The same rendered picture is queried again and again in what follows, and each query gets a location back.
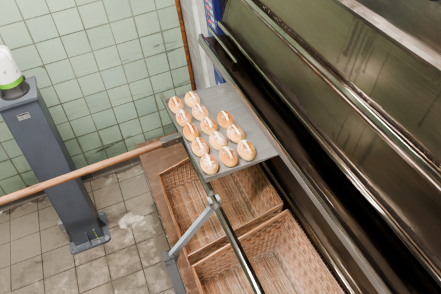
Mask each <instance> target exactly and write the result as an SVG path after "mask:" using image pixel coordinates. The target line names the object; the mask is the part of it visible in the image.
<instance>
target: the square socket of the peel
mask: <svg viewBox="0 0 441 294"><path fill-rule="evenodd" d="M160 141H161V143H162V146H163V148H167V147H170V146H172V145H175V144H178V143H180V142H184V139H183V136H182V134H181V132H177V133H174V134H171V135H169V136H165V137H163V138H160Z"/></svg>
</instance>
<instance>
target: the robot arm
mask: <svg viewBox="0 0 441 294"><path fill-rule="evenodd" d="M25 80H26V78H25V76H24V75H22V73H21V71H20V69H19V67H18V65H17V63H16V61H15V59H14V57H13V55H12V53H11V51H10V49H9V48H8V47H7V46H5V45H0V97H1V99H2V100H6V101H11V100H16V99H19V98H21V97H23V96H24V95H26V94H27V93H28V92H29V90H30V85H29V83H28V82H26V81H25Z"/></svg>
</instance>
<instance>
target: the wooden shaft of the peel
mask: <svg viewBox="0 0 441 294"><path fill-rule="evenodd" d="M162 147H163V146H162V143H161V141H160V140H159V141H157V142H154V143H151V144H148V145H145V146H143V147H140V148H137V149H134V150H131V151H129V152H125V153H124V154H120V155H118V156H115V157H111V158H109V159H106V160H104V161H100V162H98V163H95V164H92V165H89V166H86V167H84V168H81V169H78V170H76V171H72V172H70V173H67V174H65V175H61V176H59V177H56V178H52V179H50V180H47V181H45V182H41V183H39V184H36V185H33V186H30V187H27V188H25V189H22V190H19V191H17V192H13V193H11V194H8V195H6V196H2V197H0V205H3V204H6V203H9V202H11V201H14V200H17V199H20V198H23V197H26V196H28V195H31V194H34V193H36V192H40V191H42V190H45V189H48V188H51V187H53V186H56V185H59V184H62V183H64V182H68V181H69V180H73V179H76V178H78V177H82V176H84V175H87V174H89V173H92V172H95V171H98V170H101V169H103V168H106V167H109V166H111V165H115V164H117V163H120V162H122V161H125V160H128V159H131V158H134V157H137V156H140V155H142V154H145V153H148V152H151V151H153V150H157V149H159V148H162Z"/></svg>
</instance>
